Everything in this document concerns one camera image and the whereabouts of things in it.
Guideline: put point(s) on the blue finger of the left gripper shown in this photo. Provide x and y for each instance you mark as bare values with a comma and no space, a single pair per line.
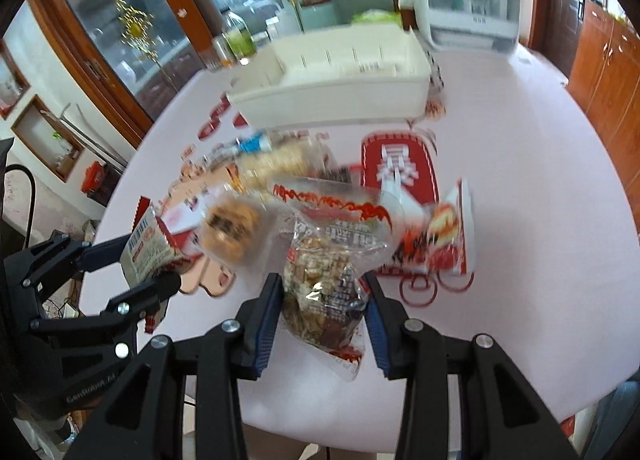
97,256
143,300

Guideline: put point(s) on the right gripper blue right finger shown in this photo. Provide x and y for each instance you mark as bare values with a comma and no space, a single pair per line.
395,337

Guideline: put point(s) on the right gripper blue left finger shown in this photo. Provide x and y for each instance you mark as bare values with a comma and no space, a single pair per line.
259,319

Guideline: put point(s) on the small red white snack packet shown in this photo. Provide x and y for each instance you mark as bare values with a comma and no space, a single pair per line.
152,246

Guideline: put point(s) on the mixed nut snack bag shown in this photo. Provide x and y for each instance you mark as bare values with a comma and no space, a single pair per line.
340,231

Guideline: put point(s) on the fried golden snack bag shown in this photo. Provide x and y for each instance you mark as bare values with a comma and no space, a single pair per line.
235,229

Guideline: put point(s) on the red white bread snack packet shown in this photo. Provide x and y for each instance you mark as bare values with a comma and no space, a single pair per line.
439,237

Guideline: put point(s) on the crispy rice snack bag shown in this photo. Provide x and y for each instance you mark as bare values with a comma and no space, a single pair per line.
303,156

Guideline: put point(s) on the blue candy wrapper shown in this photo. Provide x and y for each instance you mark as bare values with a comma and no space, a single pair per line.
257,143

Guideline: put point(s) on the green label glass bottle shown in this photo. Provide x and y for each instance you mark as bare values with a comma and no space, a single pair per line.
237,35

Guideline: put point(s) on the white plastic storage bin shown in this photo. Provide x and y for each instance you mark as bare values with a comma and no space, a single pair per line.
366,73

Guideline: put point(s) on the teal ceramic jar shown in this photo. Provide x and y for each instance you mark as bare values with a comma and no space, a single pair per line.
317,14

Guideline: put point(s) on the green tissue pack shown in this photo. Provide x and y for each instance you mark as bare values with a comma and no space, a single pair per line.
377,16

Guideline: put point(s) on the wooden cabinet with shelves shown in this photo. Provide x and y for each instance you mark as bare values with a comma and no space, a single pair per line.
604,83

